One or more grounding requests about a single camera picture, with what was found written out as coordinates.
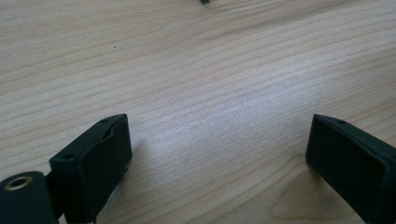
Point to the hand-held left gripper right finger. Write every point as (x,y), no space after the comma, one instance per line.
(351,168)

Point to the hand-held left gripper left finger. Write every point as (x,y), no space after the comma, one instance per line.
(90,168)

